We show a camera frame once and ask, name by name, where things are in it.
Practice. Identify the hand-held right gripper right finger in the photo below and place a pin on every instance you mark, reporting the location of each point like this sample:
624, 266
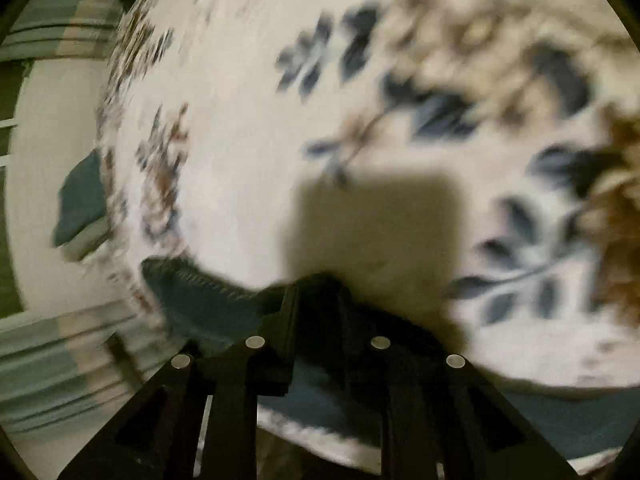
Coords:
365, 360

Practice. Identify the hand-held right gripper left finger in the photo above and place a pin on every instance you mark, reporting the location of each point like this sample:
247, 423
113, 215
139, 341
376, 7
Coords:
270, 360

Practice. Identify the white floral pants teal lining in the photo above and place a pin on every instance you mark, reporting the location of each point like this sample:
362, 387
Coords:
240, 110

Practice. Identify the teal striped bed sheet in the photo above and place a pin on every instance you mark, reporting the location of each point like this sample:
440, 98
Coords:
50, 360

